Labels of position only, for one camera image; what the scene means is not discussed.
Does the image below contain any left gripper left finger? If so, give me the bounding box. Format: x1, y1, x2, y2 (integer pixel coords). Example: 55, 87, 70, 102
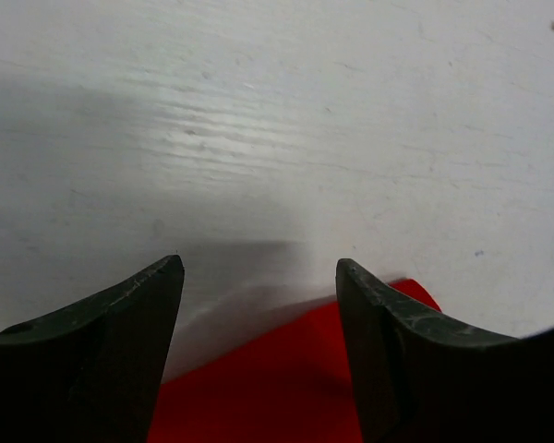
0, 255, 184, 442

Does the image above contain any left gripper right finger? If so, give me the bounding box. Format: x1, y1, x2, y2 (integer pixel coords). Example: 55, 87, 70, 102
336, 258, 554, 442

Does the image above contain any red t shirt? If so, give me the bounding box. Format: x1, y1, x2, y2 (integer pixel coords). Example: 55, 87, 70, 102
145, 278, 444, 443

